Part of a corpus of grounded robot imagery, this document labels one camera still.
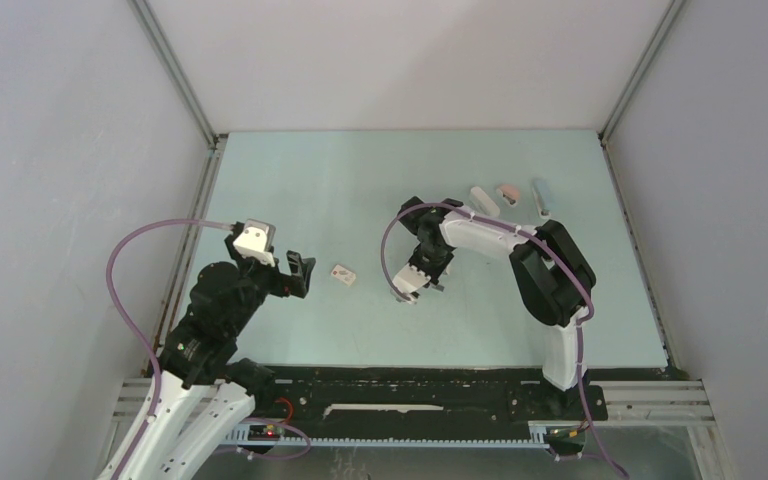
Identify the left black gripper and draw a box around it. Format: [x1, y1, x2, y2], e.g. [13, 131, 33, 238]
[226, 234, 314, 334]

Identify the long white stapler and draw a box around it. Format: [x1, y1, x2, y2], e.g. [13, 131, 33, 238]
[469, 186, 501, 218]

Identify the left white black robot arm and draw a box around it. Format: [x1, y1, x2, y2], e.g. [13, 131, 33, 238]
[100, 251, 316, 479]

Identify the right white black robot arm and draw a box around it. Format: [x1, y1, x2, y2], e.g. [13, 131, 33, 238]
[385, 197, 597, 418]

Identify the white staple box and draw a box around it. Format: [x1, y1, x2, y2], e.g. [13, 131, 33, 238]
[331, 264, 357, 286]

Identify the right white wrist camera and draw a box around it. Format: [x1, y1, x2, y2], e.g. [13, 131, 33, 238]
[392, 264, 431, 304]

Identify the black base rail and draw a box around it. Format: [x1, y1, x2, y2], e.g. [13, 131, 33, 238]
[254, 365, 608, 443]

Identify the left aluminium frame post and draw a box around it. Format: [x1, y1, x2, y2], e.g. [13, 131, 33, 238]
[128, 0, 220, 147]

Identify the aluminium frame post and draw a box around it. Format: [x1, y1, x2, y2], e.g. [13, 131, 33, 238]
[599, 0, 688, 147]
[128, 0, 220, 147]

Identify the right aluminium frame post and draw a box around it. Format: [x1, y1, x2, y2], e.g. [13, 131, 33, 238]
[599, 0, 688, 147]

